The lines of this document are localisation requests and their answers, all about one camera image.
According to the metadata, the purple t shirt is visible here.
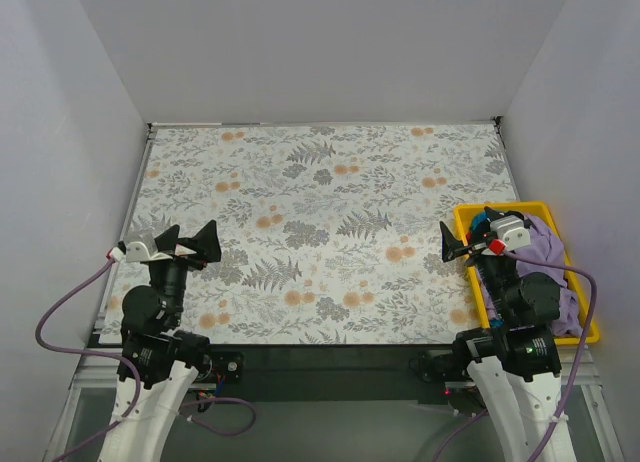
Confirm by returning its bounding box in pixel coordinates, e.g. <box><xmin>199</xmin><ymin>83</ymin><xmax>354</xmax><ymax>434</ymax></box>
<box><xmin>479</xmin><ymin>211</ymin><xmax>583</xmax><ymax>338</ymax></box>

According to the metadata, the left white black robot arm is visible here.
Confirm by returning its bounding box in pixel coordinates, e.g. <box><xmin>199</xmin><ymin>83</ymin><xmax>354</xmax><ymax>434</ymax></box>
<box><xmin>99</xmin><ymin>221</ymin><xmax>221</xmax><ymax>461</ymax></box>

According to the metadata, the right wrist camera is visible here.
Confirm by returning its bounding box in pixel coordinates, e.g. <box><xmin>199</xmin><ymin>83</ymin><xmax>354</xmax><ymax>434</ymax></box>
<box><xmin>483</xmin><ymin>215</ymin><xmax>531</xmax><ymax>256</ymax></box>

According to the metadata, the floral table mat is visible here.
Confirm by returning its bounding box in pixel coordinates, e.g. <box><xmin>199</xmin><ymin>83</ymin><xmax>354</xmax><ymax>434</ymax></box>
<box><xmin>128</xmin><ymin>124</ymin><xmax>517</xmax><ymax>344</ymax></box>

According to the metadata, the yellow plastic bin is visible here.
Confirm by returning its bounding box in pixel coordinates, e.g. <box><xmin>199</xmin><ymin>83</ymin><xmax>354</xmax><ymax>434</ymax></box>
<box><xmin>453</xmin><ymin>201</ymin><xmax>600</xmax><ymax>345</ymax></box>

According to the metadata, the teal t shirt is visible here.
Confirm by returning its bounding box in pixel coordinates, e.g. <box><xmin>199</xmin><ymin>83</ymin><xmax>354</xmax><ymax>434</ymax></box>
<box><xmin>467</xmin><ymin>212</ymin><xmax>491</xmax><ymax>243</ymax></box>

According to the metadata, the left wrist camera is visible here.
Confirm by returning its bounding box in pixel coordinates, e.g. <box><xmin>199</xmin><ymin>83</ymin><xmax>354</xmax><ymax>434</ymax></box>
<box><xmin>106</xmin><ymin>233</ymin><xmax>175</xmax><ymax>263</ymax></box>

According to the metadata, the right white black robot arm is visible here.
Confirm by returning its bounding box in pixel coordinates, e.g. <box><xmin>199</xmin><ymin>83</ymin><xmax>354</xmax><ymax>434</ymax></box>
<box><xmin>440</xmin><ymin>207</ymin><xmax>576</xmax><ymax>461</ymax></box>

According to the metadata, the aluminium frame rail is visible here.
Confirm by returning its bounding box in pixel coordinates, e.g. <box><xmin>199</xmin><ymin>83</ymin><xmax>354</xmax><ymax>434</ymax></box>
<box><xmin>43</xmin><ymin>123</ymin><xmax>158</xmax><ymax>461</ymax></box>

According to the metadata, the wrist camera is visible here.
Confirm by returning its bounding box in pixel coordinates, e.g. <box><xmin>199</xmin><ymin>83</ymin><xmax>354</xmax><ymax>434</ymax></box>
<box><xmin>106</xmin><ymin>233</ymin><xmax>175</xmax><ymax>263</ymax></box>
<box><xmin>483</xmin><ymin>215</ymin><xmax>531</xmax><ymax>256</ymax></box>

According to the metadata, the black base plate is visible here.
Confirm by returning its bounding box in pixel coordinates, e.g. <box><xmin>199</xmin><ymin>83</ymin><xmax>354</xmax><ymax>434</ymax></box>
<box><xmin>193</xmin><ymin>344</ymin><xmax>485</xmax><ymax>410</ymax></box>

